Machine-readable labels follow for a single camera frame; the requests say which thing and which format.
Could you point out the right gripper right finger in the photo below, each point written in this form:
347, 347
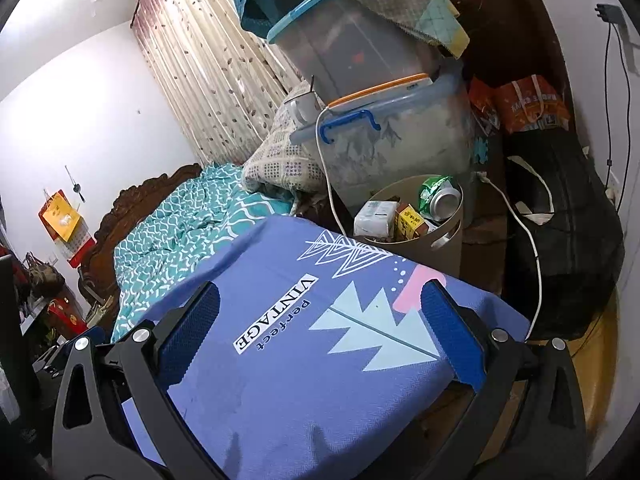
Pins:
526, 419

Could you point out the black bag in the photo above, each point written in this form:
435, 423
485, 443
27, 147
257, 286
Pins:
564, 240

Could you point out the teal patterned bed quilt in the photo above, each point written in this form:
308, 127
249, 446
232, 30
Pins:
200, 218

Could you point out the beige plastic trash bin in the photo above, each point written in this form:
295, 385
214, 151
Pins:
438, 248

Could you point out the orange plastic bag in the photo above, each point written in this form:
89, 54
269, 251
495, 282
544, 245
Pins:
530, 103

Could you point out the blue patterned blanket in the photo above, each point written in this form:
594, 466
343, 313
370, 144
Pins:
320, 361

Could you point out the carved wooden headboard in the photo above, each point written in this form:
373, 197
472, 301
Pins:
97, 280

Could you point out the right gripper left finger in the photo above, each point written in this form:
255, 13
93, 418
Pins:
114, 417

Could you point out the upper teal-lid storage box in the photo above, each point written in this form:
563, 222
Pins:
342, 47

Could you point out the green soda can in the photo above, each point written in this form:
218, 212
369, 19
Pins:
438, 198

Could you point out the beige patterned curtain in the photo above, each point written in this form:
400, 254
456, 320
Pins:
223, 84

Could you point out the cluttered storage shelf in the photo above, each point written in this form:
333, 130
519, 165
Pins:
37, 308

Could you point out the brown yellow medicine box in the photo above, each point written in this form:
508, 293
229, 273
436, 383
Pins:
409, 223

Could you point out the large clear storage box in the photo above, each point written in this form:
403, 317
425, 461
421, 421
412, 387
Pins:
422, 130

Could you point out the white tissue pack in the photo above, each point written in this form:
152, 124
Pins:
376, 220

